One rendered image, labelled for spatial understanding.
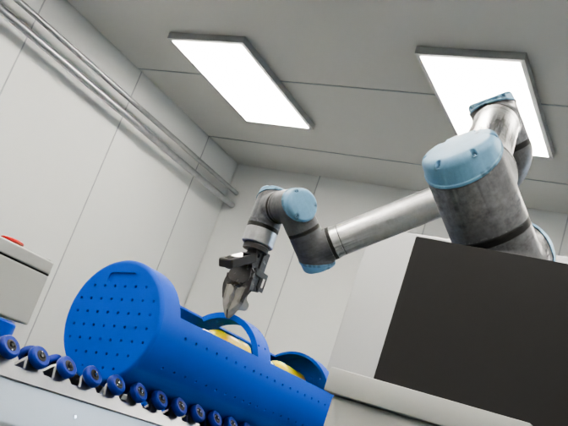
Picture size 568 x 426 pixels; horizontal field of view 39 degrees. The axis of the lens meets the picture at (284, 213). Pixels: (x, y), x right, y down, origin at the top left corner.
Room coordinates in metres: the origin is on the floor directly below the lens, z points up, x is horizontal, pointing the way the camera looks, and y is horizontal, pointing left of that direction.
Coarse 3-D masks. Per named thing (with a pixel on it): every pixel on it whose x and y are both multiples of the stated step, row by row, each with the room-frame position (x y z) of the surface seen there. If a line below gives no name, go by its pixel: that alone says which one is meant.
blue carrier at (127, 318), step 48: (96, 288) 1.85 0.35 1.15; (144, 288) 1.77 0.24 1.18; (96, 336) 1.82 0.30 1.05; (144, 336) 1.74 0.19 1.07; (192, 336) 1.82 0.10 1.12; (240, 336) 2.34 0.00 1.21; (144, 384) 1.81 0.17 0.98; (192, 384) 1.89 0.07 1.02; (240, 384) 2.01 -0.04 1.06; (288, 384) 2.19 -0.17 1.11
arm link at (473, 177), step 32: (512, 96) 1.80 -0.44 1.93; (480, 128) 1.57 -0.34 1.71; (512, 128) 1.66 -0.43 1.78; (448, 160) 1.32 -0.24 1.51; (480, 160) 1.30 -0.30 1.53; (512, 160) 1.40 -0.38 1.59; (448, 192) 1.34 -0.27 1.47; (480, 192) 1.32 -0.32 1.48; (512, 192) 1.33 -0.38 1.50; (448, 224) 1.40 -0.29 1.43; (480, 224) 1.35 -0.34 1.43; (512, 224) 1.34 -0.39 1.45
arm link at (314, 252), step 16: (528, 160) 1.85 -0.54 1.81; (384, 208) 1.99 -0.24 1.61; (400, 208) 1.96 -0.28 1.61; (416, 208) 1.95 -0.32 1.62; (432, 208) 1.94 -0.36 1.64; (336, 224) 2.04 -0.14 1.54; (352, 224) 2.01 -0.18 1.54; (368, 224) 1.99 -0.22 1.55; (384, 224) 1.98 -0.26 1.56; (400, 224) 1.97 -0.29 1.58; (416, 224) 1.98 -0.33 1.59; (304, 240) 2.03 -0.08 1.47; (320, 240) 2.03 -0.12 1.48; (336, 240) 2.02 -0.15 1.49; (352, 240) 2.01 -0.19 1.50; (368, 240) 2.01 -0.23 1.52; (304, 256) 2.05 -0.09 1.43; (320, 256) 2.04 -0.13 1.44; (336, 256) 2.05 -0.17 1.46
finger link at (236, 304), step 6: (240, 288) 2.11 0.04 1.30; (240, 294) 2.11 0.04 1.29; (234, 300) 2.11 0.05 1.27; (246, 300) 2.14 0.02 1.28; (234, 306) 2.11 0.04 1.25; (240, 306) 2.11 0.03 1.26; (246, 306) 2.15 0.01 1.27; (228, 312) 2.12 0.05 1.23; (234, 312) 2.12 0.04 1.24; (228, 318) 2.13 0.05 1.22
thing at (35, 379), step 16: (0, 368) 1.47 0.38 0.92; (16, 368) 1.51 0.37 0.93; (32, 368) 1.55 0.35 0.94; (32, 384) 1.53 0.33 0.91; (48, 384) 1.57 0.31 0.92; (64, 384) 1.61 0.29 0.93; (80, 384) 1.65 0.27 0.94; (80, 400) 1.64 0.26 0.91; (96, 400) 1.68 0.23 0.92; (112, 400) 1.73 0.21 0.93; (128, 400) 1.78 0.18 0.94; (128, 416) 1.76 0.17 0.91; (144, 416) 1.80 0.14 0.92; (160, 416) 1.86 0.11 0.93; (176, 416) 1.92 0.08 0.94
